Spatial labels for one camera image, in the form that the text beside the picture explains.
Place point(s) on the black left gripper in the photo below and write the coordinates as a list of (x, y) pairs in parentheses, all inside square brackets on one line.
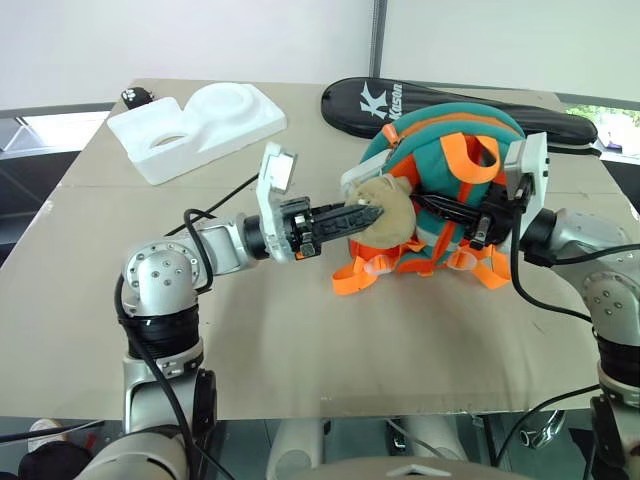
[(300, 230)]

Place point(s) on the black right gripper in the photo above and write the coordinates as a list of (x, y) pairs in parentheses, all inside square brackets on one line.
[(500, 220)]

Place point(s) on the white box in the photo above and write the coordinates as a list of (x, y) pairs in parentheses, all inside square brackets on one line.
[(362, 172)]

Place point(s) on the orange and teal backpack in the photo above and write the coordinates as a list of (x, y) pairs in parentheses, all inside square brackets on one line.
[(440, 125)]

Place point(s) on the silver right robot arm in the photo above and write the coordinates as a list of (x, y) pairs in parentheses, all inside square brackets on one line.
[(580, 230)]

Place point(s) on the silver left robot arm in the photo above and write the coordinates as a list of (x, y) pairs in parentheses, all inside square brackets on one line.
[(160, 280)]

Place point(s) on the black Kason racket bag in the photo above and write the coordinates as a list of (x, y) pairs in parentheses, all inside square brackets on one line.
[(450, 97)]

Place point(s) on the brown cardboard sheet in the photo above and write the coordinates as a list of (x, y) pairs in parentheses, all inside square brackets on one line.
[(300, 325)]

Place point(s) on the white foam packaging insert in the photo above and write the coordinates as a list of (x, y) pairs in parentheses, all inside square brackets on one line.
[(200, 130)]

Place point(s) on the dark vertical pole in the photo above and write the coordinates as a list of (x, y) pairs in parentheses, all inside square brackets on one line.
[(378, 35)]

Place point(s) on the white rounded cylinder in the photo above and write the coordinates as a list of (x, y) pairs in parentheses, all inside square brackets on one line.
[(435, 435), (295, 445)]

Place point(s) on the chrome metal fitting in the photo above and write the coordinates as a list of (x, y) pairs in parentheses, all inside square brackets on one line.
[(542, 430)]

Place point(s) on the small black paw-print object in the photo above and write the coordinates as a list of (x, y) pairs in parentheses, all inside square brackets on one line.
[(136, 96)]

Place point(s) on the silver robot torso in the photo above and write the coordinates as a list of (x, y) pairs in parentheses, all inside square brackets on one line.
[(410, 472)]

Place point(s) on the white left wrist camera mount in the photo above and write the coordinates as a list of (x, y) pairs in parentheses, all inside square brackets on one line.
[(274, 170)]

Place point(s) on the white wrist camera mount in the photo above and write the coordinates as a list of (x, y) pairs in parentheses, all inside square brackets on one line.
[(274, 170), (535, 170)]

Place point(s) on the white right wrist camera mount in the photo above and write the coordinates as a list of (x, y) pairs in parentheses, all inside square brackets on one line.
[(535, 170)]

